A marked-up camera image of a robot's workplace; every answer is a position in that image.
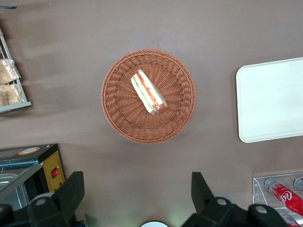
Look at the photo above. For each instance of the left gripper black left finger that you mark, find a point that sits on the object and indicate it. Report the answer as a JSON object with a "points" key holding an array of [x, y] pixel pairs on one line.
{"points": [[66, 194]]}

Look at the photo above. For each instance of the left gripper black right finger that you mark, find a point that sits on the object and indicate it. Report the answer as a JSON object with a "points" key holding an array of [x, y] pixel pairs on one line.
{"points": [[203, 196]]}

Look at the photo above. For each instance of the triangle sandwich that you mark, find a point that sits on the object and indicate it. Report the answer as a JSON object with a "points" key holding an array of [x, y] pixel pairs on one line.
{"points": [[148, 92]]}

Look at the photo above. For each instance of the round brown wicker basket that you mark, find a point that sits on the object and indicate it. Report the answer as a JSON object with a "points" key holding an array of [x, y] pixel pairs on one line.
{"points": [[118, 106]]}

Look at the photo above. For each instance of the cream plastic serving tray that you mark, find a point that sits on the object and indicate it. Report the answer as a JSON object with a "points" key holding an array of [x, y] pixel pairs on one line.
{"points": [[270, 99]]}

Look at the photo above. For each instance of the black food warmer yellow panel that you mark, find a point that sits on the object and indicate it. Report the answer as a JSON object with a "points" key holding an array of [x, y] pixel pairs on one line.
{"points": [[53, 163]]}

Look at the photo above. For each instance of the clear acrylic bottle rack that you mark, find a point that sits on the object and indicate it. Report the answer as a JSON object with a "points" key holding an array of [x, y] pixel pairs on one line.
{"points": [[259, 189]]}

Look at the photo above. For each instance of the steel warmer pan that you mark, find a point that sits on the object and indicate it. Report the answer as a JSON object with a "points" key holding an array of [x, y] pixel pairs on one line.
{"points": [[7, 179]]}

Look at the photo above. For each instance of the clear cracker snack bag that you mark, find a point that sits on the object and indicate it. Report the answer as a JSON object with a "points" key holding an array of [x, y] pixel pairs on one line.
{"points": [[10, 94], [7, 71]]}

